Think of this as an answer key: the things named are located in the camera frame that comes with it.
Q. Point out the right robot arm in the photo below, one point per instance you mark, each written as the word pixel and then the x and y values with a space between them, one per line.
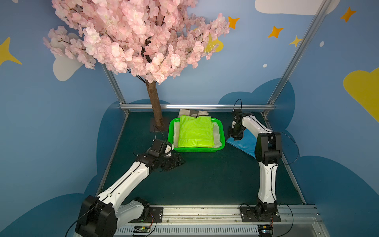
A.
pixel 268 153

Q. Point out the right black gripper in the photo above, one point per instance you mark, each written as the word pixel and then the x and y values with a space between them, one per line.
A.
pixel 234 130

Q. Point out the circuit board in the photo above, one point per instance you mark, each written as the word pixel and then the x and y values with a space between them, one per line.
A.
pixel 141 230
pixel 265 231

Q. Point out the pink cherry blossom tree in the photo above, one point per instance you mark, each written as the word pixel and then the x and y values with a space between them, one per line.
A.
pixel 151 40

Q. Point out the green plastic basket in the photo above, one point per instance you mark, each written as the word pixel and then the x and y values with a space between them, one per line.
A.
pixel 197 150

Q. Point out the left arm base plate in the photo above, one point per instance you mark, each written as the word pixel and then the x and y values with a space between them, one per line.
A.
pixel 155 212

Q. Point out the white raincoat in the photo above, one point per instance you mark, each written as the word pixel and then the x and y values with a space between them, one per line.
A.
pixel 216 135

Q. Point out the lime green raincoat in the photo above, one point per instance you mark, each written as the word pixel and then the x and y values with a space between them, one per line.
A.
pixel 196 132

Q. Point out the right circuit board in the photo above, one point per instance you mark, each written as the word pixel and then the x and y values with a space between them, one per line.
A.
pixel 265 231

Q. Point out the beige work glove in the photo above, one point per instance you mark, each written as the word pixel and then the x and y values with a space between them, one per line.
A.
pixel 192 113

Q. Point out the left circuit board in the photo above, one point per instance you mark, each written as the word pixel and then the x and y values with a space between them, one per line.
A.
pixel 141 230

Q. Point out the aluminium frame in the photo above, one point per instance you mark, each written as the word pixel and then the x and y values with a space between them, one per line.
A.
pixel 225 219

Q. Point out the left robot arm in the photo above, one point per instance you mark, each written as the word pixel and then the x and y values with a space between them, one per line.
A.
pixel 101 215

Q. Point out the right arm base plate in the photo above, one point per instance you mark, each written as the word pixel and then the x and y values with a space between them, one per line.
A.
pixel 249 215

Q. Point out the blue raincoat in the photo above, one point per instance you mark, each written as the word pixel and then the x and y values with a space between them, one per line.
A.
pixel 247 144

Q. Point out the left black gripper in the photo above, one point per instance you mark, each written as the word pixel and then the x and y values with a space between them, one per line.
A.
pixel 170 161

